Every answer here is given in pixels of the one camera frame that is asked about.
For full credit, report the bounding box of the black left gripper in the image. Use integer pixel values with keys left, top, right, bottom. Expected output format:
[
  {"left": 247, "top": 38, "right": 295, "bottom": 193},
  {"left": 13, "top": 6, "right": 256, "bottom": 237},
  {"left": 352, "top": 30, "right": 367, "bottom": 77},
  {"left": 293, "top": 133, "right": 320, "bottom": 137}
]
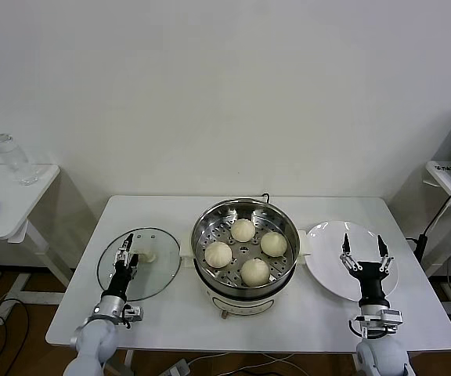
[{"left": 102, "top": 233, "right": 141, "bottom": 302}]

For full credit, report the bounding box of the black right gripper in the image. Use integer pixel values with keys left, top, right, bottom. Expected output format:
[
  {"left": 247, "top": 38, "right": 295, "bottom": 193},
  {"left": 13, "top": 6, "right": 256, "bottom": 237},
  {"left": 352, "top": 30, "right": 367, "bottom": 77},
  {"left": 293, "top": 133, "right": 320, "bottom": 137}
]
[{"left": 339, "top": 233, "right": 394, "bottom": 303}]

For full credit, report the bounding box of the glass lid with white handle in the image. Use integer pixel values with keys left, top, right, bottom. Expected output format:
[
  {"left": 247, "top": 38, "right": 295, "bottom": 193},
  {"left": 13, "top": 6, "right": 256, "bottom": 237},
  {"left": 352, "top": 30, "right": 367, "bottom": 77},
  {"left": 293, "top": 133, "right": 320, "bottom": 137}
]
[{"left": 96, "top": 230, "right": 182, "bottom": 302}]

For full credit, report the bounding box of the white steamed baozi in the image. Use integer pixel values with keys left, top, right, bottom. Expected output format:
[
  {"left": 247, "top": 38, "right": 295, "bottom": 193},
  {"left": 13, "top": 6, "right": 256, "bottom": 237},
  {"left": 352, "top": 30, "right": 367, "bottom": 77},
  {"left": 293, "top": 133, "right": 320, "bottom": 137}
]
[
  {"left": 204, "top": 241, "right": 234, "bottom": 269},
  {"left": 231, "top": 218, "right": 257, "bottom": 243},
  {"left": 240, "top": 258, "right": 271, "bottom": 287},
  {"left": 260, "top": 231, "right": 288, "bottom": 258}
]

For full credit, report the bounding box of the stainless steel steamer basket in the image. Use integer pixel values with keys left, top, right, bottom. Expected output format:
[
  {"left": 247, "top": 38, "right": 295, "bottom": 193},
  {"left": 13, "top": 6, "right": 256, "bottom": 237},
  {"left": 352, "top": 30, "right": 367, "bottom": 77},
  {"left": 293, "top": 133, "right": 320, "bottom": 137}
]
[{"left": 191, "top": 198, "right": 301, "bottom": 289}]

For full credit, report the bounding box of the steel steamer pot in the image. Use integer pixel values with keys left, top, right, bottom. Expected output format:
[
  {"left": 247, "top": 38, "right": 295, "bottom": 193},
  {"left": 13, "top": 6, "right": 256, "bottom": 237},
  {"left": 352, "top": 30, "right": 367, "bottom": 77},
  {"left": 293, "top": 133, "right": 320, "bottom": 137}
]
[{"left": 180, "top": 229, "right": 312, "bottom": 320}]

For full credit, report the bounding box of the white round plate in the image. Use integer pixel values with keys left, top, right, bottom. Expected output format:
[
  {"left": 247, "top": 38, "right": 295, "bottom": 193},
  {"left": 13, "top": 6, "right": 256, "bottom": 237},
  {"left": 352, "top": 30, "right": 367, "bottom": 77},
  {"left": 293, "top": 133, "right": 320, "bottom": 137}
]
[{"left": 306, "top": 221, "right": 401, "bottom": 302}]

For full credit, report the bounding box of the white side table with label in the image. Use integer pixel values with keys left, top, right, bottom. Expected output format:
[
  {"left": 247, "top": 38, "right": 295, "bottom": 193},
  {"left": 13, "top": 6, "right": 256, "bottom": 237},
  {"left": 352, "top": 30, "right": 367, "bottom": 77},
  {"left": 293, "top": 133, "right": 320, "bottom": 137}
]
[{"left": 420, "top": 160, "right": 451, "bottom": 338}]

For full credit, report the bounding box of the clear plastic water bottle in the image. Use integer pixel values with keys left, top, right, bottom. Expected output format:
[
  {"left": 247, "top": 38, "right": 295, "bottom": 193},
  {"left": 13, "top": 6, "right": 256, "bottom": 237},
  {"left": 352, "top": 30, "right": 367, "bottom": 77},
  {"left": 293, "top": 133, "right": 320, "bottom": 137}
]
[{"left": 0, "top": 132, "right": 41, "bottom": 186}]

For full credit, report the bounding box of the black cable plug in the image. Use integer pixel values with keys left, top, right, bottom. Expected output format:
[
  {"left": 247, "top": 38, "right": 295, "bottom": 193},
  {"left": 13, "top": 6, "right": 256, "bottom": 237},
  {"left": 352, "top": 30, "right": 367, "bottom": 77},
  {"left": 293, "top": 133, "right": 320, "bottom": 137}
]
[{"left": 406, "top": 233, "right": 430, "bottom": 275}]

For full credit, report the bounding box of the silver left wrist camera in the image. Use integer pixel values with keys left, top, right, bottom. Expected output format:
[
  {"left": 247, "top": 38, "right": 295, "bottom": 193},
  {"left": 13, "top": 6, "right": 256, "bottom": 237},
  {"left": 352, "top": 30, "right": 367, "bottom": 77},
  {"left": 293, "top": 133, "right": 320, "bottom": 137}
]
[{"left": 123, "top": 305, "right": 145, "bottom": 323}]

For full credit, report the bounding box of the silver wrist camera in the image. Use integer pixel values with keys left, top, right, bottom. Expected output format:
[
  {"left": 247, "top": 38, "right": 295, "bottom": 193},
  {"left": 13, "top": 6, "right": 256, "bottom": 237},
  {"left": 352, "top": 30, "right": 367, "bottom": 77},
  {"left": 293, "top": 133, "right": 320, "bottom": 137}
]
[
  {"left": 123, "top": 305, "right": 145, "bottom": 323},
  {"left": 360, "top": 309, "right": 403, "bottom": 338}
]

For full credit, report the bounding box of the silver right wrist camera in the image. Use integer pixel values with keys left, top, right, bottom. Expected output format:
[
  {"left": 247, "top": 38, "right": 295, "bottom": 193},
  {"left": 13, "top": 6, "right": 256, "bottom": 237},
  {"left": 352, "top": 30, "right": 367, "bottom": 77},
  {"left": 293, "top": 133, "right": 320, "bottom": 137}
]
[{"left": 360, "top": 309, "right": 403, "bottom": 338}]

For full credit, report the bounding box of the black floor cable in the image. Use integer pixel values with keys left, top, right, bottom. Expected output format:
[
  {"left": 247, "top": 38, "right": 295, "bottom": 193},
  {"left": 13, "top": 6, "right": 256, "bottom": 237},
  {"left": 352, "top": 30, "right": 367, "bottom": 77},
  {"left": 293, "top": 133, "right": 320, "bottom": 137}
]
[{"left": 0, "top": 299, "right": 31, "bottom": 376}]

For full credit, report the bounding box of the white power strip with switch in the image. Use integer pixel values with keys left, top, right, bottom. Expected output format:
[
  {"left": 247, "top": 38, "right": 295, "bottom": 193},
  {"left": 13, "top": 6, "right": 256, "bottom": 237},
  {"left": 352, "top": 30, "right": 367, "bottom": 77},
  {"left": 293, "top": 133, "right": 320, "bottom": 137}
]
[{"left": 162, "top": 358, "right": 191, "bottom": 376}]

